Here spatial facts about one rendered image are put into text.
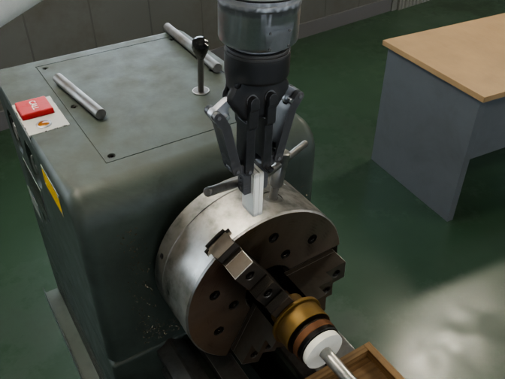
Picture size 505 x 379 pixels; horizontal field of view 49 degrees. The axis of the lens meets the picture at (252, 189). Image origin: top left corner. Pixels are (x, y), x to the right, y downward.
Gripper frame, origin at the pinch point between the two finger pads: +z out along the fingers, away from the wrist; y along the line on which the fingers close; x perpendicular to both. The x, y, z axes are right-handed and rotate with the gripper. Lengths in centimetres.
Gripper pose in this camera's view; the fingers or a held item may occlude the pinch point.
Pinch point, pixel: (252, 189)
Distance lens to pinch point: 74.0
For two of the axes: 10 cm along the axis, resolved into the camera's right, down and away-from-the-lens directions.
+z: -0.3, 8.1, 5.9
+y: 8.5, -2.9, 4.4
